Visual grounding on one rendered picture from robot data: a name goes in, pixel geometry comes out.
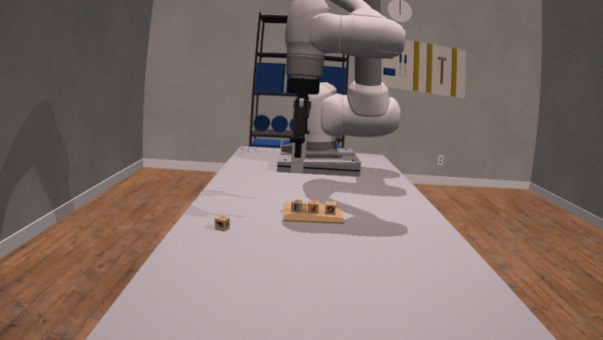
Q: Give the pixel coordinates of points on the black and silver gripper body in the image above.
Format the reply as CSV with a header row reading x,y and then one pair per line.
x,y
303,86

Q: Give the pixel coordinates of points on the tan letter block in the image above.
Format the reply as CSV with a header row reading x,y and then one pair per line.
x,y
330,208
222,222
296,206
313,206

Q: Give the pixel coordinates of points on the tan flat mat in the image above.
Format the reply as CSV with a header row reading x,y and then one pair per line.
x,y
306,217

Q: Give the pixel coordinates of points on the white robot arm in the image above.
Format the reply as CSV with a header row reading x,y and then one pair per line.
x,y
368,36

